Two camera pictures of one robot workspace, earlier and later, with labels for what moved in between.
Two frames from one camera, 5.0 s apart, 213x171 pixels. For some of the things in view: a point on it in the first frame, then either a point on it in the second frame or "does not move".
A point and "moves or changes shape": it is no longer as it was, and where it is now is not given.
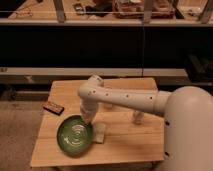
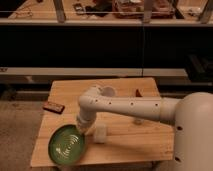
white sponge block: x=98 y=133 does not move
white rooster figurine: x=138 y=118 does not move
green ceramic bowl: x=74 y=136 moves or changes shape
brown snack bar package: x=53 y=107 does not move
